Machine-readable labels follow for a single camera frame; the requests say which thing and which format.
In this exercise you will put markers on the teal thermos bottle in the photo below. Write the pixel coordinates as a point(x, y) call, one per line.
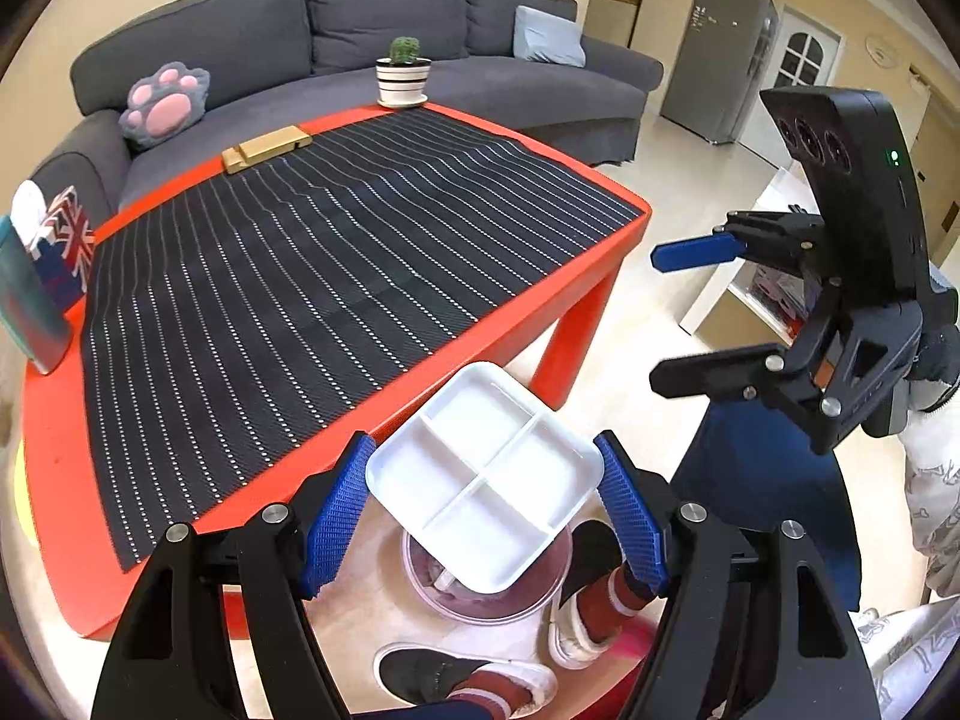
point(29, 314)

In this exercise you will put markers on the grey refrigerator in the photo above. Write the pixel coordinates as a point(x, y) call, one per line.
point(718, 68)

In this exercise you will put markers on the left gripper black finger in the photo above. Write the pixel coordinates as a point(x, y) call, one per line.
point(734, 374)

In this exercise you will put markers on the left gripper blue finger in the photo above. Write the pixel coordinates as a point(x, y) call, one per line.
point(711, 250)

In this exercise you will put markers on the light blue cushion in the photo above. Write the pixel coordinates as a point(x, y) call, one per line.
point(548, 39)

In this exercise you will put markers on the potted cactus striped pot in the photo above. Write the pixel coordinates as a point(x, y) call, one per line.
point(402, 75)

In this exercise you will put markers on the black tracking camera box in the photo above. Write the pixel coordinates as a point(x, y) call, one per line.
point(850, 145)

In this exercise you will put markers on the white slipper foot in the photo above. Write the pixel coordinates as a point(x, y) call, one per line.
point(599, 596)

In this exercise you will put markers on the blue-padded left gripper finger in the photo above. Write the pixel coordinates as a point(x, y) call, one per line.
point(169, 656)
point(752, 626)

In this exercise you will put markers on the person's blue jeans leg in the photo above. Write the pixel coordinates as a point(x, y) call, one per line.
point(753, 468)

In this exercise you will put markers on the paw shaped cushion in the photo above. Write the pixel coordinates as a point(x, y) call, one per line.
point(164, 104)

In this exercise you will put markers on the grey sofa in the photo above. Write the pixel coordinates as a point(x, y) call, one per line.
point(282, 62)

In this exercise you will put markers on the white divided tray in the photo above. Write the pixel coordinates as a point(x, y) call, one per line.
point(484, 476)

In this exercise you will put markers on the white door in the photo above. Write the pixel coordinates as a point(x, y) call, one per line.
point(803, 54)

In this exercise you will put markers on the wooden block stand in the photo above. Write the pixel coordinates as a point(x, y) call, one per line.
point(263, 148)

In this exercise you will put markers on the union jack tissue box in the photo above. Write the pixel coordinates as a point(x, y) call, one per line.
point(59, 237)

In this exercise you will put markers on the black striped table mat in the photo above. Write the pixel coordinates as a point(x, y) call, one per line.
point(235, 321)

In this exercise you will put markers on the pink trash bin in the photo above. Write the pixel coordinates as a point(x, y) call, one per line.
point(528, 595)

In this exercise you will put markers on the black shoe foot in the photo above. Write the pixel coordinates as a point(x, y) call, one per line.
point(437, 683)

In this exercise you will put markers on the white low shelf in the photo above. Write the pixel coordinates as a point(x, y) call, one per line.
point(748, 302)

